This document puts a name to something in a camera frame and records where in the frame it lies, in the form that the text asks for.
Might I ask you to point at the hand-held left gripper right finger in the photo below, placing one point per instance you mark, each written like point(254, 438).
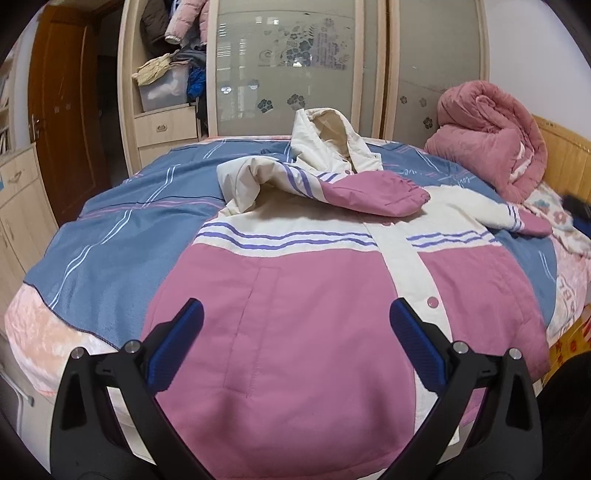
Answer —
point(415, 346)

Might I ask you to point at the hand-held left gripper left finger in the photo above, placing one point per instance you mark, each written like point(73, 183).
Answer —
point(175, 346)

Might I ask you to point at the pink and cream hooded jacket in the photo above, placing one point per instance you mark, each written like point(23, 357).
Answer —
point(300, 323)

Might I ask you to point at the grey clothes pile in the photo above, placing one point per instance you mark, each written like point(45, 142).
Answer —
point(189, 55)

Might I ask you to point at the blue fleece blanket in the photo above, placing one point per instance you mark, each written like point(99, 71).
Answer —
point(115, 240)

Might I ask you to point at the bed with pink floral sheet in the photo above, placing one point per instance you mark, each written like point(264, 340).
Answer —
point(32, 332)

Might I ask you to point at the orange carton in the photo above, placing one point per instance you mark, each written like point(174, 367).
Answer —
point(575, 344)

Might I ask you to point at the white floral cloth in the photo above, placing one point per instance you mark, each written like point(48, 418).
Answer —
point(558, 226)

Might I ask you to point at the wardrobe drawer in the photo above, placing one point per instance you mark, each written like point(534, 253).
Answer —
point(161, 154)
point(166, 124)

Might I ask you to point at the light wooden cabinet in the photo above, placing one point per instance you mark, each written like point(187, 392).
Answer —
point(23, 198)

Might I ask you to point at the black object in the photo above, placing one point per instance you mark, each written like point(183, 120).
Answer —
point(579, 205)

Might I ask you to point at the pink quilt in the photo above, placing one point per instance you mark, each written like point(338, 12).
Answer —
point(480, 124)

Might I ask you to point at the wooden headboard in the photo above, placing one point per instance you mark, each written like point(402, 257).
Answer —
point(568, 152)

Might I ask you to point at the translucent storage box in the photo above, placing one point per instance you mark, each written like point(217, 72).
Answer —
point(161, 94)

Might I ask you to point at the brown wooden door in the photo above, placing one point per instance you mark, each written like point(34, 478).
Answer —
point(64, 115)

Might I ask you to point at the blue garment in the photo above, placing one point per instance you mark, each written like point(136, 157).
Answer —
point(196, 83)

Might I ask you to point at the tan crumpled cloth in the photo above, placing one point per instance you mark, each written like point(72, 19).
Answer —
point(154, 69)

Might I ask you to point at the pink puffer jacket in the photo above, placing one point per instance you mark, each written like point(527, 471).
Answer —
point(184, 18)

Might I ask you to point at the dark brown coat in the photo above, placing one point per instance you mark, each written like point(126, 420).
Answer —
point(154, 18)

